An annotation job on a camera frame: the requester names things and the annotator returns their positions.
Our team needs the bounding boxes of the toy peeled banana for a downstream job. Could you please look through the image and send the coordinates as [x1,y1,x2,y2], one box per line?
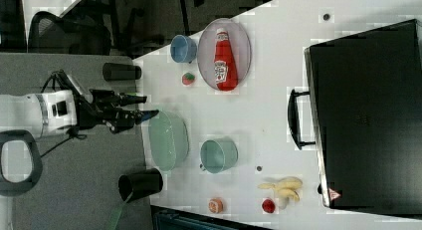
[258,176,303,202]

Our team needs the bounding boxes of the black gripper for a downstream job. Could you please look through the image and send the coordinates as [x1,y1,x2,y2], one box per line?
[74,90,159,133]

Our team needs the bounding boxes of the black aluminium rail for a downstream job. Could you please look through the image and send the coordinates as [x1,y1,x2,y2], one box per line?
[151,205,270,230]

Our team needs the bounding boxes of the black cylinder post upper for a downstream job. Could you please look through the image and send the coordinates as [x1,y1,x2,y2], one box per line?
[103,63,142,82]

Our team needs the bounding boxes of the black toaster oven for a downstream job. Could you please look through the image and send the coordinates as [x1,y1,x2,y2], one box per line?
[304,19,422,219]

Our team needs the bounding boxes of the toy orange slice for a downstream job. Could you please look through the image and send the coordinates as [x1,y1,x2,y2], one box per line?
[208,198,224,214]

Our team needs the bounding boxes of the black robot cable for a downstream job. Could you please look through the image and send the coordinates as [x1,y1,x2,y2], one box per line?
[39,69,88,158]

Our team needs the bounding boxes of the small red toy fruit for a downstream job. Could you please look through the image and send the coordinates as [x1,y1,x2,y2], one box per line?
[262,199,276,213]

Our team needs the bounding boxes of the black cylinder post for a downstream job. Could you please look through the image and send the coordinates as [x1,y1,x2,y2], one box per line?
[118,168,163,202]
[103,63,142,82]

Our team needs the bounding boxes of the toy strawberry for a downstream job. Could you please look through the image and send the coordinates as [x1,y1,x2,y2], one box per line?
[182,73,195,86]

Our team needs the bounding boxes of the green mug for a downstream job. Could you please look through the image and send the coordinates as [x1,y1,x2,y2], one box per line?
[200,137,239,174]

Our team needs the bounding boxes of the red felt ketchup bottle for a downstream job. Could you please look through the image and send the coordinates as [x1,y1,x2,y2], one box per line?
[214,28,238,92]

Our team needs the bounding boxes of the black office chair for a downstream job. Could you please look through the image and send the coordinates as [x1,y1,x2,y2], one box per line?
[28,11,111,56]

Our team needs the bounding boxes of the black cylinder post lower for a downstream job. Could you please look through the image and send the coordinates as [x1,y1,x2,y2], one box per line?
[118,168,163,202]

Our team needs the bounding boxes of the green perforated colander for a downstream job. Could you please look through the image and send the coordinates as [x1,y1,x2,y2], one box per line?
[148,112,189,171]

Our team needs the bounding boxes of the blue cup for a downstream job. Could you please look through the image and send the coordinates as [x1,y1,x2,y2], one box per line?
[170,35,197,63]

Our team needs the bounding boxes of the grey round plate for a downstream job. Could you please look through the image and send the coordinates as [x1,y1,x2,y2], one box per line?
[197,18,251,91]

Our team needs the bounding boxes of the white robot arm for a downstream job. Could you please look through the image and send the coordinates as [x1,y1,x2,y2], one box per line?
[1,90,159,139]

